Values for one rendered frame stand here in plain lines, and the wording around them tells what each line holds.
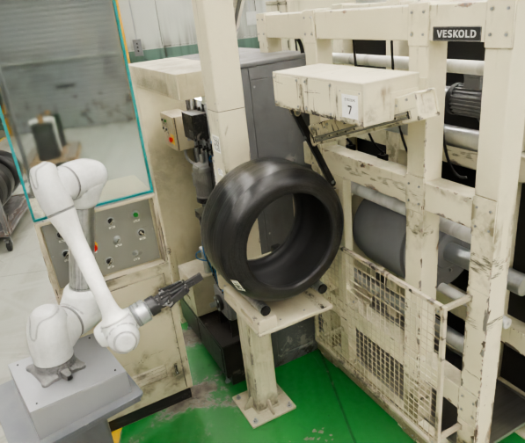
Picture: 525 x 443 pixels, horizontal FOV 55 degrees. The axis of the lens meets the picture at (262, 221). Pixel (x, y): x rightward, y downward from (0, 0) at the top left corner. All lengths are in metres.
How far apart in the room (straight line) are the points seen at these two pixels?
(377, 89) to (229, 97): 0.67
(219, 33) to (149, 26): 9.00
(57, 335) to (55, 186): 0.60
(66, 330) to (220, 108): 1.08
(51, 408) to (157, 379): 0.92
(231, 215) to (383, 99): 0.67
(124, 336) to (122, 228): 0.88
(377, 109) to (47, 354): 1.53
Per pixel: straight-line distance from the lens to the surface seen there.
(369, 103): 1.73
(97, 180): 2.00
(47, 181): 1.88
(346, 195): 2.50
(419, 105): 1.75
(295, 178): 1.92
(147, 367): 2.86
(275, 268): 2.32
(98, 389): 2.16
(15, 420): 2.33
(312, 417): 2.89
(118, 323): 1.78
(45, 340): 2.14
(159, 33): 11.08
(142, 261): 2.61
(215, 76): 2.11
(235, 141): 2.18
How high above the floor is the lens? 2.05
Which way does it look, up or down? 24 degrees down
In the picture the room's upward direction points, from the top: 6 degrees counter-clockwise
